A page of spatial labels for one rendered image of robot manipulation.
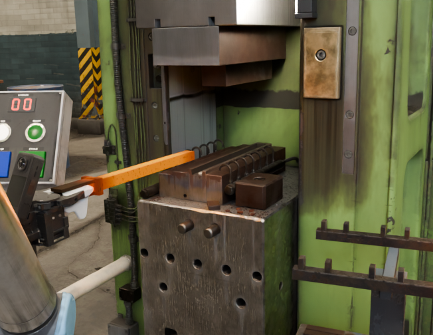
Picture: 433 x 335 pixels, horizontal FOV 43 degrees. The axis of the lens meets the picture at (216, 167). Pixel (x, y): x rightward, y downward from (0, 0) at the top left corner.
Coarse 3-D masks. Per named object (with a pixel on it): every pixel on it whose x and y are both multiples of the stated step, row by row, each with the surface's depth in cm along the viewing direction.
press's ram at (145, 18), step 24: (144, 0) 142; (168, 0) 138; (192, 0) 135; (216, 0) 132; (240, 0) 131; (264, 0) 142; (288, 0) 155; (144, 24) 143; (168, 24) 140; (192, 24) 136; (216, 24) 133; (240, 24) 132; (264, 24) 143; (288, 24) 157
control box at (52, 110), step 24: (0, 96) 160; (24, 96) 159; (48, 96) 158; (0, 120) 157; (24, 120) 157; (48, 120) 156; (0, 144) 155; (24, 144) 155; (48, 144) 154; (48, 168) 152
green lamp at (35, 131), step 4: (32, 128) 156; (36, 128) 155; (40, 128) 155; (28, 132) 155; (32, 132) 155; (36, 132) 155; (40, 132) 155; (32, 136) 155; (36, 136) 155; (40, 136) 155
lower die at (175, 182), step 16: (192, 160) 166; (208, 160) 161; (240, 160) 159; (256, 160) 159; (160, 176) 151; (176, 176) 148; (192, 176) 146; (208, 176) 143; (224, 176) 143; (240, 176) 151; (160, 192) 152; (176, 192) 150; (192, 192) 147; (208, 192) 144; (224, 192) 143
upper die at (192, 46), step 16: (160, 32) 141; (176, 32) 139; (192, 32) 137; (208, 32) 135; (224, 32) 136; (240, 32) 143; (256, 32) 151; (272, 32) 160; (160, 48) 142; (176, 48) 140; (192, 48) 138; (208, 48) 136; (224, 48) 136; (240, 48) 144; (256, 48) 152; (272, 48) 161; (160, 64) 144; (176, 64) 141; (192, 64) 139; (208, 64) 136; (224, 64) 137
